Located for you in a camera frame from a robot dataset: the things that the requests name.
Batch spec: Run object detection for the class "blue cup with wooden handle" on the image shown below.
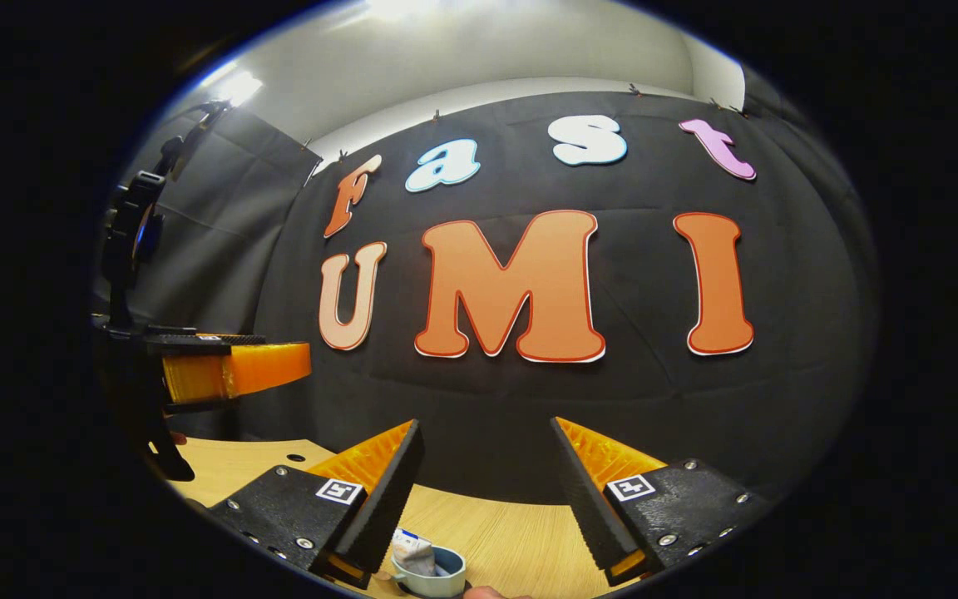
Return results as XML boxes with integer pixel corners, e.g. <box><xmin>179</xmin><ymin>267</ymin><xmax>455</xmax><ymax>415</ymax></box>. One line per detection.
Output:
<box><xmin>373</xmin><ymin>545</ymin><xmax>467</xmax><ymax>599</ymax></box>

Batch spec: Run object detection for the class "wooden desktop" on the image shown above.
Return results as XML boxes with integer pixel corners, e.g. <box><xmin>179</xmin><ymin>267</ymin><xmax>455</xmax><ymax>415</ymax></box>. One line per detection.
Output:
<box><xmin>151</xmin><ymin>438</ymin><xmax>638</xmax><ymax>599</ymax></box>

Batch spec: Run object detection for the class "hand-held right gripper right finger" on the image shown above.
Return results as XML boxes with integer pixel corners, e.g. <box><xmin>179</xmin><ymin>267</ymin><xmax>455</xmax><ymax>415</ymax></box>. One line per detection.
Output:
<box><xmin>550</xmin><ymin>416</ymin><xmax>771</xmax><ymax>587</ymax></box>

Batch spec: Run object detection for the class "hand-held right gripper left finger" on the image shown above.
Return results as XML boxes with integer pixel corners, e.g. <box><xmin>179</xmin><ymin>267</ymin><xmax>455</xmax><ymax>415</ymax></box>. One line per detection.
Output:
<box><xmin>209</xmin><ymin>418</ymin><xmax>426</xmax><ymax>590</ymax></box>

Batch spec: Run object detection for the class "white toothpaste tube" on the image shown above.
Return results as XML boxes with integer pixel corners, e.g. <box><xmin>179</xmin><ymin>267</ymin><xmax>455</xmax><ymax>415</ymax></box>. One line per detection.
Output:
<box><xmin>392</xmin><ymin>528</ymin><xmax>438</xmax><ymax>577</ymax></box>

